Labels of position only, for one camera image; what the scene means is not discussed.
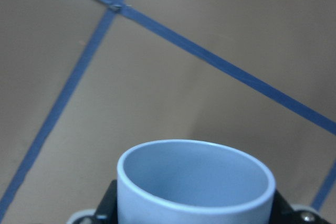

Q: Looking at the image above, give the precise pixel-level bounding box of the cup right gripper black right finger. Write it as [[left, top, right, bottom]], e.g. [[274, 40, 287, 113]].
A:
[[269, 191, 329, 224]]

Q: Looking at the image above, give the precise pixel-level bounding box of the light blue cup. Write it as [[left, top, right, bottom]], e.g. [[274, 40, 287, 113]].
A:
[[117, 140, 276, 223]]

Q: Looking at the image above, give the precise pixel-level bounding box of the cup right gripper black left finger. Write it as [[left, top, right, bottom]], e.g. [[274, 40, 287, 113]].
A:
[[94, 180, 117, 224]]

